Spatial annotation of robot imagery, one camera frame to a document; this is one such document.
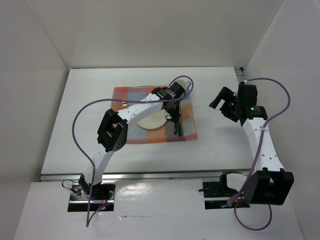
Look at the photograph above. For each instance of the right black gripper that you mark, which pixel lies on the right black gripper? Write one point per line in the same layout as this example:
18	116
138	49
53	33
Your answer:
227	95

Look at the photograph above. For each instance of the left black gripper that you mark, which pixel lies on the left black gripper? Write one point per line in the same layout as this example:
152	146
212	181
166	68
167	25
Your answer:
176	115

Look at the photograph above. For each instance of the light blue mug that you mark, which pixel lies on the light blue mug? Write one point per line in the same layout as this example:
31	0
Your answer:
186	84

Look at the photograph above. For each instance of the gold knife green handle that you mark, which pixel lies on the gold knife green handle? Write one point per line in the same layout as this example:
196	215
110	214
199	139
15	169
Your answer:
180	129

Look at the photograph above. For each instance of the cream ceramic plate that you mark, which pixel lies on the cream ceramic plate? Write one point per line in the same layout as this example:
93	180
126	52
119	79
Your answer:
153	121

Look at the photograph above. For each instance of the gold fork green handle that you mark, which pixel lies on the gold fork green handle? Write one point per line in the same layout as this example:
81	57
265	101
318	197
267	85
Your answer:
124	104

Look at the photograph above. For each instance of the orange blue checkered cloth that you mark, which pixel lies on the orange blue checkered cloth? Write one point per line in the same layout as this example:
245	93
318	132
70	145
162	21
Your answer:
165	133

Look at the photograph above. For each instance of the gold spoon green handle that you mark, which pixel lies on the gold spoon green handle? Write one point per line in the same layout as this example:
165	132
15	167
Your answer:
175	127

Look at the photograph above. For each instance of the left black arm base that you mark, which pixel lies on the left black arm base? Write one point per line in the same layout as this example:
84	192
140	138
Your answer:
78	199

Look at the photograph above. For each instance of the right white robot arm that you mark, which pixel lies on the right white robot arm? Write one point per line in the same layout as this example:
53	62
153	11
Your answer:
267	183

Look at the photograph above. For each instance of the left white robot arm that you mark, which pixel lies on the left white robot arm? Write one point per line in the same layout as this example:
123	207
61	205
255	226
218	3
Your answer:
113	130

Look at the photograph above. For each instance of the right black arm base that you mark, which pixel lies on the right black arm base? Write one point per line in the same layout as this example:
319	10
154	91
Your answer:
216	197

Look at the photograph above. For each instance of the aluminium front rail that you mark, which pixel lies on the aluminium front rail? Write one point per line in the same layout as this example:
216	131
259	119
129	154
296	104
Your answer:
114	176

